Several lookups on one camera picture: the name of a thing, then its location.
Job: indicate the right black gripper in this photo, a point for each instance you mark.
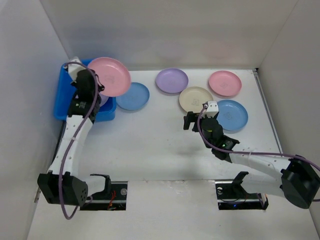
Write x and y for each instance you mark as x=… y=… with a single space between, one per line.
x=194 y=120

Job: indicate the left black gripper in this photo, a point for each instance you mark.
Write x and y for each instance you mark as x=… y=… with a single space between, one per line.
x=75 y=84

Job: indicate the cream plate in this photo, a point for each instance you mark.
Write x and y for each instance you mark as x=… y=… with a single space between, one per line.
x=192 y=99

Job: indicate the pink plate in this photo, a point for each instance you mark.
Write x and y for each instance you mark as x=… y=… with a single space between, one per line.
x=225 y=83
x=112 y=74

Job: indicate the light blue plate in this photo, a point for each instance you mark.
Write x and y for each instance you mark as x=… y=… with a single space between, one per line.
x=135 y=98

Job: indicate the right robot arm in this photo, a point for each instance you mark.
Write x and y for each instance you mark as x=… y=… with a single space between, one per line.
x=290 y=177

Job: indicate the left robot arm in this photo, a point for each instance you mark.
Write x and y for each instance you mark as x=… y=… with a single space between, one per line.
x=61 y=184

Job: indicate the blue plastic bin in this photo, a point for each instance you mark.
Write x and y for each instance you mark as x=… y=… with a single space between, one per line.
x=66 y=106

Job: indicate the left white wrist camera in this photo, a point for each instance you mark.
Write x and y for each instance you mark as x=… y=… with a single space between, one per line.
x=73 y=69

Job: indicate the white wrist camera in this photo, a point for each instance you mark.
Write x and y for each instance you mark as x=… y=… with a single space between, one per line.
x=73 y=69
x=211 y=109

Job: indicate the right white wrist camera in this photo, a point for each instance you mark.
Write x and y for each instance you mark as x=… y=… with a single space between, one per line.
x=211 y=109

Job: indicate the left aluminium table rail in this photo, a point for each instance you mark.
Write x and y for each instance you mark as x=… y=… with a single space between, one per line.
x=60 y=136

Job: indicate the aluminium table rail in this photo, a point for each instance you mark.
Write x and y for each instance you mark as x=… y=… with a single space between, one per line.
x=60 y=136
x=264 y=100

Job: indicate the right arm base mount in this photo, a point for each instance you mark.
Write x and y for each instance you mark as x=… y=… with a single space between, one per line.
x=232 y=196

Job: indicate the right aluminium table rail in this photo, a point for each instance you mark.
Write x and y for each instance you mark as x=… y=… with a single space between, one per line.
x=264 y=100

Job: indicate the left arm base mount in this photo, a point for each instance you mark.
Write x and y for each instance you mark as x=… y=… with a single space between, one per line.
x=113 y=196

